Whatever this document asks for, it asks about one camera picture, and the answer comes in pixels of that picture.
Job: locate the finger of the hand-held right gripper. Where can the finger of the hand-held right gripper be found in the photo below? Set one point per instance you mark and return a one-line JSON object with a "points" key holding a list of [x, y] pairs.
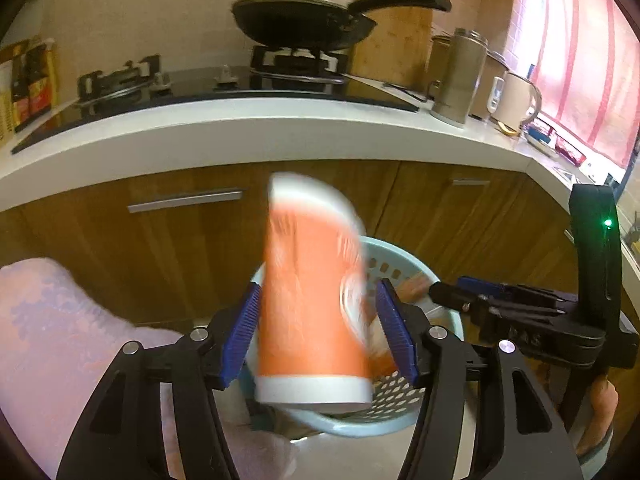
{"points": [[450, 296], [480, 284]]}

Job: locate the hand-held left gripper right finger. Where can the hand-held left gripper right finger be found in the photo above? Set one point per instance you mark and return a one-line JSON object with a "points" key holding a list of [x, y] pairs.
{"points": [[395, 335]]}

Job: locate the black frying pan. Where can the black frying pan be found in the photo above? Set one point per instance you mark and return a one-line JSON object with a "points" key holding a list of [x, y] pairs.
{"points": [[300, 25]]}

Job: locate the orange white paper cup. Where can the orange white paper cup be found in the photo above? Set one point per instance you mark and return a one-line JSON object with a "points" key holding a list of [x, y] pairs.
{"points": [[305, 285]]}

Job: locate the dark red packet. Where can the dark red packet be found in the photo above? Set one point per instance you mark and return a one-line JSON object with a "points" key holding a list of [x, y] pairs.
{"points": [[570, 149]]}

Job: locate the light blue plastic basket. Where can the light blue plastic basket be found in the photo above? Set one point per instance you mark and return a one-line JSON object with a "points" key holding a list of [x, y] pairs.
{"points": [[350, 422]]}

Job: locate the blue sponge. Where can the blue sponge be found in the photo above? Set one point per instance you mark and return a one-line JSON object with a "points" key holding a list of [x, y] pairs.
{"points": [[540, 133]]}

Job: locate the wooden cabinet door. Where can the wooden cabinet door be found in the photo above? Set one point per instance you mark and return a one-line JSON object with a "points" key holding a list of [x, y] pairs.
{"points": [[200, 250], [475, 230]]}

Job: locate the person's right hand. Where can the person's right hand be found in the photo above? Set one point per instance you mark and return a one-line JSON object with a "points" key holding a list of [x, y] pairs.
{"points": [[602, 410]]}

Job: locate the pink striped curtain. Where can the pink striped curtain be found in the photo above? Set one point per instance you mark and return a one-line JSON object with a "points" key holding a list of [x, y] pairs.
{"points": [[590, 60]]}

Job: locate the black glass gas hob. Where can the black glass gas hob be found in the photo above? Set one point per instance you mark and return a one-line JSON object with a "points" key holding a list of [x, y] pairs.
{"points": [[200, 95]]}

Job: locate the tall metal canister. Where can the tall metal canister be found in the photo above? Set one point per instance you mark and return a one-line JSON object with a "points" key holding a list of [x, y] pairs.
{"points": [[460, 80]]}

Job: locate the cream electric kettle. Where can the cream electric kettle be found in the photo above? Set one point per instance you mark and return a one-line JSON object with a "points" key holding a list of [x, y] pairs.
{"points": [[517, 102]]}

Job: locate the floral pink tablecloth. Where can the floral pink tablecloth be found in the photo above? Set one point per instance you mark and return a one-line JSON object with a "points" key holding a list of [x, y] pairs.
{"points": [[50, 335]]}

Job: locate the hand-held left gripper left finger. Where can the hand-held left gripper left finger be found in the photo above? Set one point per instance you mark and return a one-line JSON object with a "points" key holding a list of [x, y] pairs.
{"points": [[242, 335]]}

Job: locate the hob control knob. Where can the hob control knob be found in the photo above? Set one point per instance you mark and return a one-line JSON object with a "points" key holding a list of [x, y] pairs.
{"points": [[227, 76], [161, 80]]}

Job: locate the wooden cutting board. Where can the wooden cutting board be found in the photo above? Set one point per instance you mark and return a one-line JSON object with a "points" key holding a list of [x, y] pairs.
{"points": [[400, 35]]}

